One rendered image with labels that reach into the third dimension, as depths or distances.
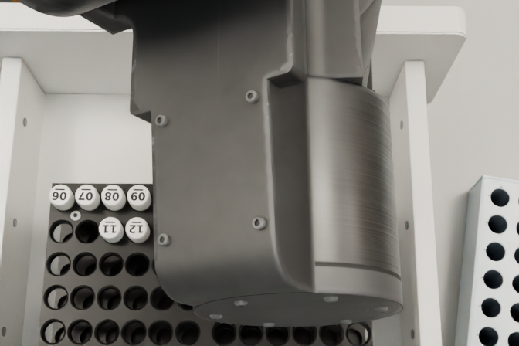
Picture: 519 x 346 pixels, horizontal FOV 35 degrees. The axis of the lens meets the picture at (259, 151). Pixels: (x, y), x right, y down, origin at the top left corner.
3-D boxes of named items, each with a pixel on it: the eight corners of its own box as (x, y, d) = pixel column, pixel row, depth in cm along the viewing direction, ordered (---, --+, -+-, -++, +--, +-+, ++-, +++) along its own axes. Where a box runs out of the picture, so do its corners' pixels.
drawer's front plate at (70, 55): (8, 79, 57) (-46, 1, 47) (429, 82, 57) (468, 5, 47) (6, 103, 57) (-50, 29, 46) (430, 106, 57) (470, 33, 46)
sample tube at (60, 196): (67, 205, 49) (49, 183, 45) (88, 205, 49) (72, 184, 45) (65, 225, 49) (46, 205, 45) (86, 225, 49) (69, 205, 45)
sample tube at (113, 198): (114, 205, 49) (101, 183, 45) (135, 205, 49) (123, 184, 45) (113, 225, 49) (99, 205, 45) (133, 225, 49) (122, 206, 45)
